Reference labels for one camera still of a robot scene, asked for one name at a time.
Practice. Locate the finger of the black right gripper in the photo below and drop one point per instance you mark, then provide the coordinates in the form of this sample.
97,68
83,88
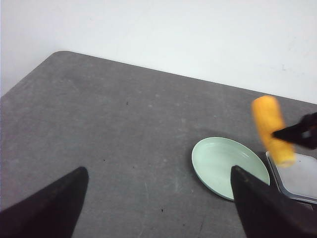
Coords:
304,133

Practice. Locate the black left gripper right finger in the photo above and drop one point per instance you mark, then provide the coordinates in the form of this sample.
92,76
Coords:
266,213

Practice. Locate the silver digital kitchen scale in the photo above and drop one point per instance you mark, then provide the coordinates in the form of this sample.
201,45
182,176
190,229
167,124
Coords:
298,181

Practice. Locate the yellow corn cob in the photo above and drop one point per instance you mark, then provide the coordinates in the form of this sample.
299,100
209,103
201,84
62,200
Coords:
268,119

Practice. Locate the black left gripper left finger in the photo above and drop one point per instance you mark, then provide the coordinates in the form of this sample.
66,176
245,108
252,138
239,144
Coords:
52,212

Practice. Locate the light green plate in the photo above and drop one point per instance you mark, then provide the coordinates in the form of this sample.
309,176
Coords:
212,159

